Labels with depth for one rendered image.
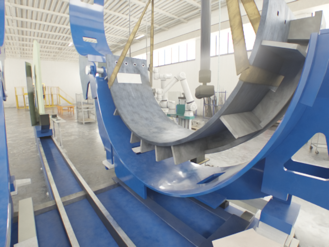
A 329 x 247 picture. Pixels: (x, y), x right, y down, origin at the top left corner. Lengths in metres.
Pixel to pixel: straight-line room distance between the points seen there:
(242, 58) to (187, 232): 1.43
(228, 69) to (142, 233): 12.50
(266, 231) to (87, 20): 4.58
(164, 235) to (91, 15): 4.35
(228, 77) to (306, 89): 12.44
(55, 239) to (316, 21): 2.58
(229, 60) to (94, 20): 10.53
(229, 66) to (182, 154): 12.11
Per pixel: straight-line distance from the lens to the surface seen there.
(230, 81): 13.17
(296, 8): 12.06
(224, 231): 1.77
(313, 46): 0.88
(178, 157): 1.46
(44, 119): 4.72
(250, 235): 1.50
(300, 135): 1.33
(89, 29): 4.39
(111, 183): 2.55
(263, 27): 1.02
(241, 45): 1.09
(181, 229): 1.73
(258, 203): 1.98
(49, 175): 2.90
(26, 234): 1.90
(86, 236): 1.93
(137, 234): 1.84
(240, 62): 1.04
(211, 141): 1.73
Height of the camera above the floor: 1.85
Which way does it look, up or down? 10 degrees down
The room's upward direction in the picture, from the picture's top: straight up
